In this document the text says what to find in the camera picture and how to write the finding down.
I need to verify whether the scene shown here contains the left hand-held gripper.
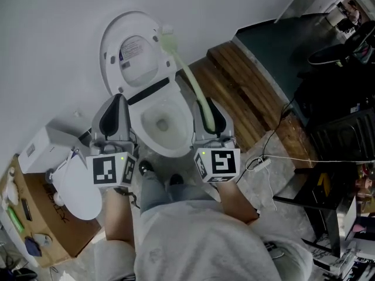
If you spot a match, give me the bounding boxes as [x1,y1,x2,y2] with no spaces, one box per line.
[86,94,138,189]

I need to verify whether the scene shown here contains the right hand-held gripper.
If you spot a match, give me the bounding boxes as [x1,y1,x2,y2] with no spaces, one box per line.
[191,97,241,184]

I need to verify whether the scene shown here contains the white toilet bowl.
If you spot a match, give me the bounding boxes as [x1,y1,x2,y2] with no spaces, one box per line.
[126,79,195,159]

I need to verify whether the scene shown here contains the pale green toilet brush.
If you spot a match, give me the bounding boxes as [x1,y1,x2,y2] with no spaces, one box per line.
[156,24,217,132]

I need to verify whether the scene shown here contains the person's left forearm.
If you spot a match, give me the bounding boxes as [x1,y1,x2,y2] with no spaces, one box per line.
[103,186,139,249]

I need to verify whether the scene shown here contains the person's right forearm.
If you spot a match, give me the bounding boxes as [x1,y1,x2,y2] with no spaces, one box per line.
[216,181,261,225]

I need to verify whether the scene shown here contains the white toilet seat lid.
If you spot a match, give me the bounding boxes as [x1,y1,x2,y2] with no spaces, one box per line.
[98,10,179,97]

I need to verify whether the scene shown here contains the wooden plank platform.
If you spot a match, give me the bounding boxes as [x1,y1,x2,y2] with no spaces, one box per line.
[175,41,321,170]

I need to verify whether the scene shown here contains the person's black left shoe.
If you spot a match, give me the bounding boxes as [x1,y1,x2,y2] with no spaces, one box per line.
[138,160,155,176]

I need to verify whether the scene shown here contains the person's black shoe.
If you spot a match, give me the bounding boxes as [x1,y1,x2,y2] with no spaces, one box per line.
[169,173,185,187]
[138,160,155,176]

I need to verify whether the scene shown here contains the white power strip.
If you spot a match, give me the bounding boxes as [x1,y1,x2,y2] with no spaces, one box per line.
[252,156,272,173]

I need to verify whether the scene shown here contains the person's black right shoe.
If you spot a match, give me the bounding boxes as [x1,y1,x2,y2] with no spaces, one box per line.
[169,173,185,187]

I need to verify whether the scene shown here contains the white rectangular appliance box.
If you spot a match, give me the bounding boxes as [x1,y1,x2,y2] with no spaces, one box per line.
[18,124,90,175]

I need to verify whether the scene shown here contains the loose white oval lid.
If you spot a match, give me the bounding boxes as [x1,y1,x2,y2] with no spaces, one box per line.
[50,153,103,221]

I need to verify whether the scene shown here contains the person's blue jeans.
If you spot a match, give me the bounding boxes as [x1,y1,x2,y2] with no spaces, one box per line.
[139,169,221,217]

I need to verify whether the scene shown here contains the brown cardboard box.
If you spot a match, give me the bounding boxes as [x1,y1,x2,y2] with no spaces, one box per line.
[0,153,103,268]

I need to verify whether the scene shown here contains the black phone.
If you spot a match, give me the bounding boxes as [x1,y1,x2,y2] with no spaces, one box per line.
[21,198,33,222]

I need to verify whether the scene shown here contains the white plastic bottle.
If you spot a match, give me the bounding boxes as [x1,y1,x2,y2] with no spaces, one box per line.
[1,166,19,208]

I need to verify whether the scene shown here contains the person's grey sweatshirt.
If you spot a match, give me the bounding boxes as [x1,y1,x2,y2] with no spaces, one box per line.
[93,200,315,281]

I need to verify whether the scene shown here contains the grey cloth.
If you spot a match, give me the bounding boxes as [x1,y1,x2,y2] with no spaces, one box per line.
[32,232,53,247]

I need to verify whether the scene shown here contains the green marker pen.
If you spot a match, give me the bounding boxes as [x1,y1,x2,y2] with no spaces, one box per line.
[7,205,26,234]

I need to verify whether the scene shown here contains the black plastic crate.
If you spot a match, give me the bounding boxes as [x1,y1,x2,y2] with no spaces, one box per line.
[309,107,375,164]

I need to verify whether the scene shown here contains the black metal table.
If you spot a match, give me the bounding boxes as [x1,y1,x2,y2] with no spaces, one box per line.
[272,162,375,259]

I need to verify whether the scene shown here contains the white waist device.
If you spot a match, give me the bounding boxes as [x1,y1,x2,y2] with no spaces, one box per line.
[262,239,285,259]

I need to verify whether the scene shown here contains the black office chair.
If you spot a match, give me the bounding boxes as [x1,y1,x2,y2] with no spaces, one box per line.
[306,20,375,67]

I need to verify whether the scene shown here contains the dark blue cloth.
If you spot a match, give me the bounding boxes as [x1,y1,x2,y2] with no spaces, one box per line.
[24,235,43,258]

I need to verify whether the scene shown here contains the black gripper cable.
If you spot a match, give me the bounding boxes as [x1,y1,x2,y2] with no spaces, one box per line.
[113,187,142,210]

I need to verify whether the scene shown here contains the white cable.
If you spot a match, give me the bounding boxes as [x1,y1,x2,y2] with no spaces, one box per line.
[245,154,375,213]

